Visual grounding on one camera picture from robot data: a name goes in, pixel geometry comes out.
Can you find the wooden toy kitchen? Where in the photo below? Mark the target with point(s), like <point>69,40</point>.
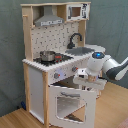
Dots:
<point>38,74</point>

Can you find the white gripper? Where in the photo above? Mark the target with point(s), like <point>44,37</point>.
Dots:
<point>83,78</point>

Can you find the toy microwave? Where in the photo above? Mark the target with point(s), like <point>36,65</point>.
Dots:
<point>77,11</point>

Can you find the left red stove knob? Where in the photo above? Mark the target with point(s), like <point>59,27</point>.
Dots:
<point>56,75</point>

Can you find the red stove knob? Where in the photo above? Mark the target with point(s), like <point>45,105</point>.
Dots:
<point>56,75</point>
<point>74,69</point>

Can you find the black toy faucet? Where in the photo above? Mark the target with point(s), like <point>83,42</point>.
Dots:
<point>73,39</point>

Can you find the right red stove knob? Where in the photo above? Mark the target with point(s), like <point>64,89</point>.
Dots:
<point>74,69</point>

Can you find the silver toy pot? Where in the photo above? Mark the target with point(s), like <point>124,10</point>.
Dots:
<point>47,55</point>

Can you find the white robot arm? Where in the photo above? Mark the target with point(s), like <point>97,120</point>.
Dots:
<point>98,62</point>

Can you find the grey range hood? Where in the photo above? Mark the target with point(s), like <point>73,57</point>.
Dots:
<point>48,18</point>

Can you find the white oven door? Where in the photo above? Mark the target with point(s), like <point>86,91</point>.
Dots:
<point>64,101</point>

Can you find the grey toy sink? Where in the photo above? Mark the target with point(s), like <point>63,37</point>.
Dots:
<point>79,51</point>

